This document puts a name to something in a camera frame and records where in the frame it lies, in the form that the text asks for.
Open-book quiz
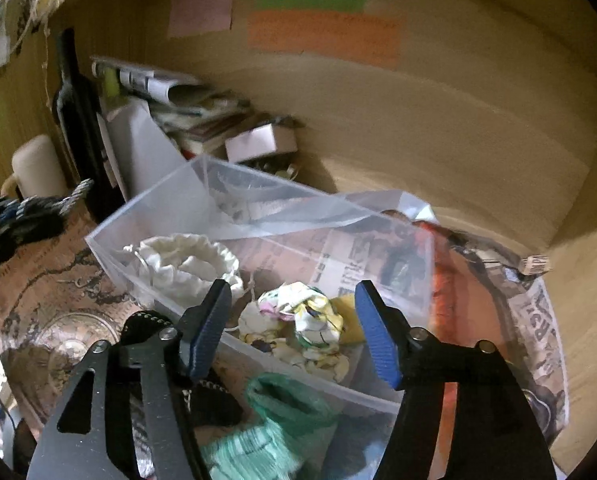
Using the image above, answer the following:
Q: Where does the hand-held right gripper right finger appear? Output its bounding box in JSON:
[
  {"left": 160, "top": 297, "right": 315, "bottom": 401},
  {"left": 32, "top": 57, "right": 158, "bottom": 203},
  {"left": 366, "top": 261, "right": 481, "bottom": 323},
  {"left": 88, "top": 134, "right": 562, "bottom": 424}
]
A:
[{"left": 353, "top": 280, "right": 562, "bottom": 480}]

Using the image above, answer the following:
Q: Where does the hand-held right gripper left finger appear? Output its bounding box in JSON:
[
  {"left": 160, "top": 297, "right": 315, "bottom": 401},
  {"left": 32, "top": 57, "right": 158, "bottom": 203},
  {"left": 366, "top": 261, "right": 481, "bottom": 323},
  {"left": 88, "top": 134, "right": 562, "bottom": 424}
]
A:
[{"left": 27, "top": 279, "right": 233, "bottom": 480}]

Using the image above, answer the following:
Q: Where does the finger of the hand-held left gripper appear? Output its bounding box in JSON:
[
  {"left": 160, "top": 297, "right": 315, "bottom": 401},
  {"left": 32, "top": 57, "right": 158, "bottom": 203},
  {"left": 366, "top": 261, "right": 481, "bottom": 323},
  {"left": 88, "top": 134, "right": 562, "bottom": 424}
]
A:
[{"left": 0, "top": 197, "right": 64, "bottom": 287}]

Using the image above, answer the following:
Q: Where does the white ruffled cloth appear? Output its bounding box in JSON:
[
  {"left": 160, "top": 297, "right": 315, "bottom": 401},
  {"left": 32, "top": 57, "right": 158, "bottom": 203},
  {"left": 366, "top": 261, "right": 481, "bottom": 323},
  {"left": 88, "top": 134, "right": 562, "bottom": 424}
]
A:
[{"left": 123, "top": 233, "right": 245, "bottom": 306}]

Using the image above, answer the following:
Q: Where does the floral patterned cloth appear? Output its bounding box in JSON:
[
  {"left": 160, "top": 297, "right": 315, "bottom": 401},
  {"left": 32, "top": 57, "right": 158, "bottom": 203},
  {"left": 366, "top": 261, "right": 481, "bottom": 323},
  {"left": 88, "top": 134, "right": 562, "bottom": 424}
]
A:
[{"left": 238, "top": 282, "right": 352, "bottom": 381}]

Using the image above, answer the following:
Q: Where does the green knitted sock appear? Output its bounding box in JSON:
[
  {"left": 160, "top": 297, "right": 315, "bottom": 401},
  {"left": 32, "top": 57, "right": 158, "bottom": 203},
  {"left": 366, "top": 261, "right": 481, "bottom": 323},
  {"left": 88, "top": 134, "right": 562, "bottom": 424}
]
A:
[{"left": 198, "top": 374, "right": 340, "bottom": 480}]

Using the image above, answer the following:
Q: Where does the clear plastic storage box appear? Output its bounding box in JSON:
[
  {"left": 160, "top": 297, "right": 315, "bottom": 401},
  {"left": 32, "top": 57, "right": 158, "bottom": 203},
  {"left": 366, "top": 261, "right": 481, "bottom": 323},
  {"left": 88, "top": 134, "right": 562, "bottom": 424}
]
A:
[{"left": 84, "top": 154, "right": 437, "bottom": 480}]

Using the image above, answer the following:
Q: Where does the yellow cloth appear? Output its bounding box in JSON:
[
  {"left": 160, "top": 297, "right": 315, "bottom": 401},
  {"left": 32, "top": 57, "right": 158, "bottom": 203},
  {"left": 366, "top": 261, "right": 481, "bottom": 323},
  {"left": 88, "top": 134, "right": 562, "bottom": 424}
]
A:
[{"left": 329, "top": 295, "right": 368, "bottom": 346}]

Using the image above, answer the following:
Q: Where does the black patterned cloth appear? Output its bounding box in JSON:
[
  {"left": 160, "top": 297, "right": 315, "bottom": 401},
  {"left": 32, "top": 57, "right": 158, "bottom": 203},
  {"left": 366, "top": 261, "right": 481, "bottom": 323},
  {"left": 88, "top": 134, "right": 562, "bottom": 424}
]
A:
[{"left": 123, "top": 310, "right": 244, "bottom": 431}]

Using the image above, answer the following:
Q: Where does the patterned brown table mat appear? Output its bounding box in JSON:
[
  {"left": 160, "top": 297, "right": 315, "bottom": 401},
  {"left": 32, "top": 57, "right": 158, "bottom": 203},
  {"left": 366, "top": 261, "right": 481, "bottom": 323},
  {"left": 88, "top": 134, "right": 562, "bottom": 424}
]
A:
[{"left": 0, "top": 205, "right": 144, "bottom": 426}]

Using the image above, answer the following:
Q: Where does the cream ceramic mug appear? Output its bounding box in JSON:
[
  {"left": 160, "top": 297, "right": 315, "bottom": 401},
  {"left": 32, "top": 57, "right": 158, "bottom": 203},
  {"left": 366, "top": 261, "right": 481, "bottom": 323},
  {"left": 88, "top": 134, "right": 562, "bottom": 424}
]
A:
[{"left": 1, "top": 134, "right": 70, "bottom": 199}]

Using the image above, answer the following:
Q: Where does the newspaper sheet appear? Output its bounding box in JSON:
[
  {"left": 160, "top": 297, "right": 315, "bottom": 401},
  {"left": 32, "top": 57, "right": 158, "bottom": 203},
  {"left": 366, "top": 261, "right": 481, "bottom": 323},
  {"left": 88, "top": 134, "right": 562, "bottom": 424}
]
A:
[{"left": 248, "top": 210, "right": 572, "bottom": 446}]

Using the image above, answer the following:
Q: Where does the dark wine bottle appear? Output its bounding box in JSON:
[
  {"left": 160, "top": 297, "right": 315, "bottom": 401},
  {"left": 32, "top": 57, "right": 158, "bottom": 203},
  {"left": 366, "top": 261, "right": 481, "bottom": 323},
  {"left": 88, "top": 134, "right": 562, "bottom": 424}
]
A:
[{"left": 52, "top": 27, "right": 110, "bottom": 196}]

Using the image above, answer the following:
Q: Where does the white paper carton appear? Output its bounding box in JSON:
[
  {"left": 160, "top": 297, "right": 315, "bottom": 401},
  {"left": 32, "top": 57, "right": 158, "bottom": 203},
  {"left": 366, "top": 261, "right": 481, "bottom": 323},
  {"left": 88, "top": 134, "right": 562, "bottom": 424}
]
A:
[{"left": 106, "top": 102, "right": 192, "bottom": 201}]

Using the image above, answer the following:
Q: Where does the small white cardboard box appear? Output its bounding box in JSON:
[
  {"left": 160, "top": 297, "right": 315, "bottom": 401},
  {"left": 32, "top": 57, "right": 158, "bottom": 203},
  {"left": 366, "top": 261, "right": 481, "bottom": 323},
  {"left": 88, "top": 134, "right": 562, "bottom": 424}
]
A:
[{"left": 225, "top": 124, "right": 299, "bottom": 163}]

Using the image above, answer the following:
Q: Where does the clear plastic bag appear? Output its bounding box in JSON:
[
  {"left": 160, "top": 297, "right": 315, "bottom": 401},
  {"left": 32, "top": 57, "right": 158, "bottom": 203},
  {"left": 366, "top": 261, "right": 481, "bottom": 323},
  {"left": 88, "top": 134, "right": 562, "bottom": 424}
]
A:
[{"left": 0, "top": 0, "right": 64, "bottom": 71}]

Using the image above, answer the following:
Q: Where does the stack of books and magazines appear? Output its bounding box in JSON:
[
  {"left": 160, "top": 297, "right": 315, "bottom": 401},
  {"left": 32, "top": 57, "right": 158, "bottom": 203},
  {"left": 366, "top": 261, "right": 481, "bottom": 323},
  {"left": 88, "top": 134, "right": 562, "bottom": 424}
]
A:
[{"left": 91, "top": 56, "right": 299, "bottom": 158}]

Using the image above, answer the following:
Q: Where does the pink paper note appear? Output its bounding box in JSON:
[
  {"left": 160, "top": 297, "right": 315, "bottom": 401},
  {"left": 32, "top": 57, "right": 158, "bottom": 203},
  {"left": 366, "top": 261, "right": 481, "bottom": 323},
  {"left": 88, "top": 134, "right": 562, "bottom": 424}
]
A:
[{"left": 167, "top": 0, "right": 235, "bottom": 39}]

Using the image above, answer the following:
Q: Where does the orange paper note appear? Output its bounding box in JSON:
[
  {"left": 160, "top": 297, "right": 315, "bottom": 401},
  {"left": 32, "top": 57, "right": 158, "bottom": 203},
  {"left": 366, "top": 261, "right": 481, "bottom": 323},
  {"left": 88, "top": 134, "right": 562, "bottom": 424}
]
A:
[{"left": 247, "top": 11, "right": 402, "bottom": 68}]

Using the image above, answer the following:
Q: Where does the green paper note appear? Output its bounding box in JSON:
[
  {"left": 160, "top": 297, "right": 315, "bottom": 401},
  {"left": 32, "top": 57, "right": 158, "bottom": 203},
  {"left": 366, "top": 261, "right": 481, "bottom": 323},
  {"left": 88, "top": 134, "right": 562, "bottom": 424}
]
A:
[{"left": 257, "top": 0, "right": 368, "bottom": 13}]

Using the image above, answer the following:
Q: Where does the blue white braided rope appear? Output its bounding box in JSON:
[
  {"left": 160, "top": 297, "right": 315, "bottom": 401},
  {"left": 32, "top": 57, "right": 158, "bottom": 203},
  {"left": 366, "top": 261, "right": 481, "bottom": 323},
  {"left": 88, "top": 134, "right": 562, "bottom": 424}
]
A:
[{"left": 1, "top": 178, "right": 95, "bottom": 221}]

